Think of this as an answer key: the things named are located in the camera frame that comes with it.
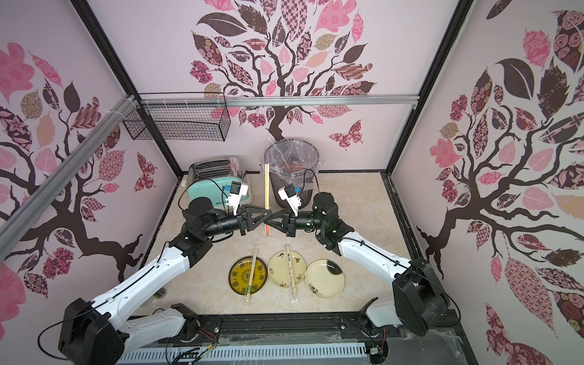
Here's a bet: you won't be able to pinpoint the dark green yellow plate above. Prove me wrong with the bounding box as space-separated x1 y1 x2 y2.
228 255 268 295

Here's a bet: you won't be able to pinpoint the black wire wall basket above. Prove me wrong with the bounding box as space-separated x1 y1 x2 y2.
123 91 231 141

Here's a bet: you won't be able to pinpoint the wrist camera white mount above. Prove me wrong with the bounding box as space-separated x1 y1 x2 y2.
278 184 302 217
225 180 249 215

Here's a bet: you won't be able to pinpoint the cream plate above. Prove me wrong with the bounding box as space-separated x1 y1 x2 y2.
268 251 307 287
304 259 345 300

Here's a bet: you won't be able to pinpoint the cream right plate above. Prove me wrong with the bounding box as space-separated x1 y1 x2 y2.
304 259 345 300

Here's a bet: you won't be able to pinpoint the clear plastic bin liner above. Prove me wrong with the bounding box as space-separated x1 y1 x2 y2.
261 137 321 192

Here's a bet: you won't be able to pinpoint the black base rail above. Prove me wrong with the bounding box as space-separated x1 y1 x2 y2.
155 308 403 345

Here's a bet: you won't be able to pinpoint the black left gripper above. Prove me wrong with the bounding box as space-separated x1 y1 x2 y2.
204 204 274 238

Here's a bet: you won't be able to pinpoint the aluminium frame bar left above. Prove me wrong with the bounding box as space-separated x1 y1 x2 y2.
1 95 138 260

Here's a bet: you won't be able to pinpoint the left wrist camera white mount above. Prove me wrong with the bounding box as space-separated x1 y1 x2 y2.
225 180 249 215

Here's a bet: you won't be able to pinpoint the aluminium frame bar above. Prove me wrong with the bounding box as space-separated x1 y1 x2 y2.
1 95 138 260
140 94 420 107

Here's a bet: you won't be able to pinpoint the disposable chopsticks red print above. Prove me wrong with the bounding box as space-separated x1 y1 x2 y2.
264 163 271 237

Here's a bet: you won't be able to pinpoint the mint green toaster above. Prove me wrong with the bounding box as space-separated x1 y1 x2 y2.
186 157 249 208

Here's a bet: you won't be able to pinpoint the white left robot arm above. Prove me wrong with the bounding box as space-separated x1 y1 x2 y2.
58 198 272 364

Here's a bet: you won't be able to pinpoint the white slotted cable duct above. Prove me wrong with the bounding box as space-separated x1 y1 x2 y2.
117 343 369 364

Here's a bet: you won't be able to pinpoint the wrapped chopsticks on green plate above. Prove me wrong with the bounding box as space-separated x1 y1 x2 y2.
245 246 259 305

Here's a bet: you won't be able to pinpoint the aluminium frame bar back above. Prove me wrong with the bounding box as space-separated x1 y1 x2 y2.
140 94 420 107

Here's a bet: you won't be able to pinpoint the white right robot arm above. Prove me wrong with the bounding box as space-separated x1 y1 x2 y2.
266 187 450 337

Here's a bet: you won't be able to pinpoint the cream middle plate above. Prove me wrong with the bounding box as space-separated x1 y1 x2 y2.
268 251 307 287

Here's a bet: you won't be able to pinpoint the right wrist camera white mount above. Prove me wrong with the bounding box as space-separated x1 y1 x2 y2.
278 184 302 217

